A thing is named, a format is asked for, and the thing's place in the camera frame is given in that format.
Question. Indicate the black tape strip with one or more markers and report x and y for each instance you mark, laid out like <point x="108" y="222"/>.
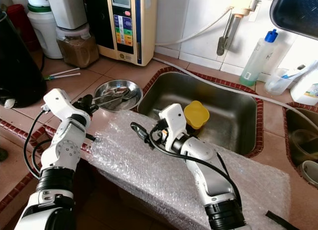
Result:
<point x="283" y="220"/>

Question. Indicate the clear bottle blue cap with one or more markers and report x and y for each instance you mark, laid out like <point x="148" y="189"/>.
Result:
<point x="256" y="61"/>

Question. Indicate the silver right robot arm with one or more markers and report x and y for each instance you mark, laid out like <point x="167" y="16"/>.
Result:
<point x="203" y="165"/>

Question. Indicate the clear bubble wrap sheet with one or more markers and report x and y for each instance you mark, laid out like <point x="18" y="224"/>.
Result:
<point x="154" y="190"/>

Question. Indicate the jar of brown powder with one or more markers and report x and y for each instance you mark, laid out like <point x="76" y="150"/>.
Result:
<point x="77" y="51"/>

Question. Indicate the black electric kettle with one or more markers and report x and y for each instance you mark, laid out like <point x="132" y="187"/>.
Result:
<point x="20" y="66"/>

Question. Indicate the white detergent bottle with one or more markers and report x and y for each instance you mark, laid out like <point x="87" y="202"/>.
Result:
<point x="305" y="91"/>

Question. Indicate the dark green cylinder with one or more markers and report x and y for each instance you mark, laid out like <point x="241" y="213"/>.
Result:
<point x="3" y="154"/>

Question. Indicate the yellow plastic cup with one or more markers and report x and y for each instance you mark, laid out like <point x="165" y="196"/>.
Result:
<point x="196" y="114"/>

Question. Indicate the grey metal tap pipe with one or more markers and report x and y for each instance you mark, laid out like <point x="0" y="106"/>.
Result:
<point x="222" y="43"/>

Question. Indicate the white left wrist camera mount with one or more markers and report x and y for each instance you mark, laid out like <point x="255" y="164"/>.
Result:
<point x="60" y="103"/>

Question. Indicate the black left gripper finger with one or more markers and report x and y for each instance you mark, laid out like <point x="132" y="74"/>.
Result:
<point x="100" y="97"/>
<point x="99" y="109"/>

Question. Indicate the white jug green band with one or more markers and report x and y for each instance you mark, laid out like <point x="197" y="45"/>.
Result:
<point x="42" y="36"/>

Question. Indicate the dark blue plastic tray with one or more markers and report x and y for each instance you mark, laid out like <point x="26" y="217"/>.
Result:
<point x="298" y="11"/>

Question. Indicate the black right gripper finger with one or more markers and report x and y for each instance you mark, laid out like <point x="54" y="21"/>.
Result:
<point x="145" y="136"/>

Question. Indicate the clear glass cup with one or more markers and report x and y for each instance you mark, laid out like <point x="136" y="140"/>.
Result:
<point x="305" y="143"/>

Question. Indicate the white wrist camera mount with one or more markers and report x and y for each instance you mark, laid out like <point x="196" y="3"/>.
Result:
<point x="60" y="103"/>
<point x="174" y="120"/>

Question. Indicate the red canister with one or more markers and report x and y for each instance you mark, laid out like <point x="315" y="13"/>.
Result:
<point x="20" y="21"/>

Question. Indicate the steel spoon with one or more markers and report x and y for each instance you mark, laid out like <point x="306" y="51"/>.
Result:
<point x="114" y="94"/>

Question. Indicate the beige water filter tap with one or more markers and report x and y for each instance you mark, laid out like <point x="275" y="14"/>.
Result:
<point x="242" y="5"/>

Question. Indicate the white straw green tip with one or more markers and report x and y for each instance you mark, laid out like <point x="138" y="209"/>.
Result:
<point x="64" y="71"/>
<point x="60" y="76"/>

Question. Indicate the cream black water ionizer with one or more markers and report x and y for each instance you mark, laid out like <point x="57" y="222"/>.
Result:
<point x="144" y="31"/>

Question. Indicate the shallow steel bowl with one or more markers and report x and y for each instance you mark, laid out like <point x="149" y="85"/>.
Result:
<point x="126" y="98"/>

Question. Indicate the clear plastic cup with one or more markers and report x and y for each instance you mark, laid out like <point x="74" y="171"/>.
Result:
<point x="278" y="83"/>

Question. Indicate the large steel sink basin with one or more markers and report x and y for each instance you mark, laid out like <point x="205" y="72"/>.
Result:
<point x="228" y="111"/>

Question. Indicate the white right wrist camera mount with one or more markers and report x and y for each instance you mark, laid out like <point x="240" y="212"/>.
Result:
<point x="174" y="120"/>

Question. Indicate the white toothbrush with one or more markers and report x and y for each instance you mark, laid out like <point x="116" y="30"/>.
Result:
<point x="303" y="70"/>

